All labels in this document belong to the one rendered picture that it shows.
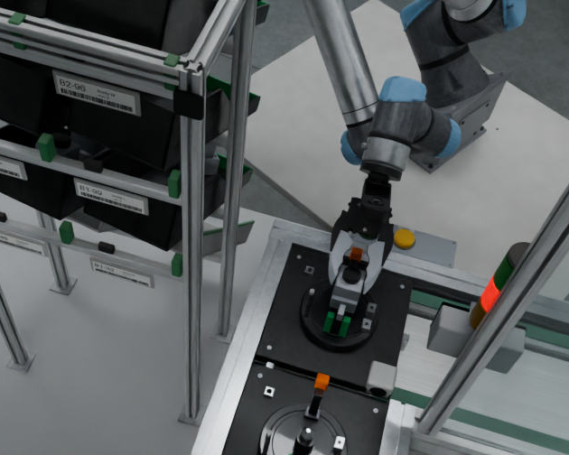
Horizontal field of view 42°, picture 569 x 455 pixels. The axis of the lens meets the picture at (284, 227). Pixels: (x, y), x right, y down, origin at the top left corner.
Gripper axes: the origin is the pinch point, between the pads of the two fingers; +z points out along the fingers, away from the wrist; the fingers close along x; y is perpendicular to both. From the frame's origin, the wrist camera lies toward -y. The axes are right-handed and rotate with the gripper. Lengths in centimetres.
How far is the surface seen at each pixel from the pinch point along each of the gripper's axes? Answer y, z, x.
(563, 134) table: 63, -48, -42
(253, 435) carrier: -4.6, 27.6, 8.1
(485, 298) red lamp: -26.2, -3.6, -16.6
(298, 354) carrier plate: 4.7, 14.5, 4.9
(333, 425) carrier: -3.6, 22.6, -3.7
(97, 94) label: -54, -12, 30
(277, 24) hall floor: 203, -97, 57
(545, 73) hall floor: 211, -108, -64
